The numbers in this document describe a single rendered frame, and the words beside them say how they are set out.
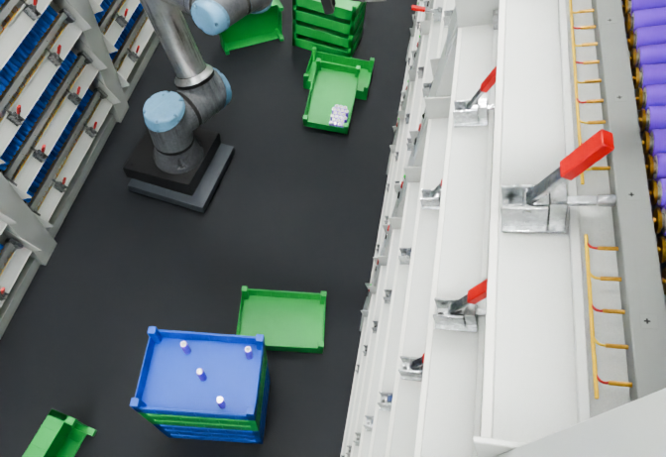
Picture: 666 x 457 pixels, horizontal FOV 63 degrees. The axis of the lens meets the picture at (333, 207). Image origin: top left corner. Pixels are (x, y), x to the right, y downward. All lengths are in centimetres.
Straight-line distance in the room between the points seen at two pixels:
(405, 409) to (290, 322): 127
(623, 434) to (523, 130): 28
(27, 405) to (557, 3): 190
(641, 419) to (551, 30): 38
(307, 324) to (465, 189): 140
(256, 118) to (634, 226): 219
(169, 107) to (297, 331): 91
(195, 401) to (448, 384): 105
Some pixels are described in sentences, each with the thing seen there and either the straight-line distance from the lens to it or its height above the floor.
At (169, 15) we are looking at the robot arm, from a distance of 198.
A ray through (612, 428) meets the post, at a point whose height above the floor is 169.
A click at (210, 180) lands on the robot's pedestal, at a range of 221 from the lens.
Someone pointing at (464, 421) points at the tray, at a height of 136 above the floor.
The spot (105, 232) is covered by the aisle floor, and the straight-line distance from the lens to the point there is 224.
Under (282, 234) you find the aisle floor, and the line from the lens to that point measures 212.
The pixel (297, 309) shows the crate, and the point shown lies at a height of 0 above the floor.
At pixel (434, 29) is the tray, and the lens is 146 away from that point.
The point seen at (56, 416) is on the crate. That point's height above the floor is 20.
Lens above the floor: 186
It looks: 58 degrees down
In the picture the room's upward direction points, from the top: 7 degrees clockwise
